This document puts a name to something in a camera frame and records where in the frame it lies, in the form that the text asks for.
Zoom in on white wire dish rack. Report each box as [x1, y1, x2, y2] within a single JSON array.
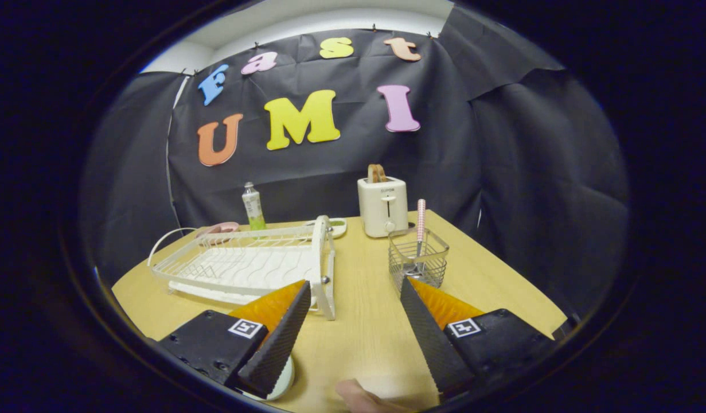
[[147, 215, 337, 321]]

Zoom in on white toaster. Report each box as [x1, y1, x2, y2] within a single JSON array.
[[357, 176, 409, 238]]

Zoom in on black backdrop cloth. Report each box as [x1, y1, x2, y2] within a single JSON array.
[[80, 6, 631, 322]]

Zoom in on pale green plate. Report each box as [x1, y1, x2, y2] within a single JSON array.
[[238, 356, 296, 401]]

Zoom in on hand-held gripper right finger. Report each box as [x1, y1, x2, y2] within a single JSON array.
[[400, 277, 557, 402]]

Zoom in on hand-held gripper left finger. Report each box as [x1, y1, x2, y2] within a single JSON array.
[[158, 280, 312, 399]]

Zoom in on pink plate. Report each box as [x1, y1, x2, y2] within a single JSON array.
[[195, 221, 240, 239]]

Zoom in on small white dish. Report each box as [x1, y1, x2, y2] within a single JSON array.
[[304, 218, 348, 239]]

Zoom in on metal wire basket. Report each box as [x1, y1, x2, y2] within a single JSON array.
[[388, 227, 450, 293]]

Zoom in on pink-handled spoon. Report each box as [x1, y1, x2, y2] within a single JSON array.
[[407, 198, 427, 276]]

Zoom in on clear bottle with green liquid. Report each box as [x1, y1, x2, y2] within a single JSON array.
[[241, 182, 267, 231]]

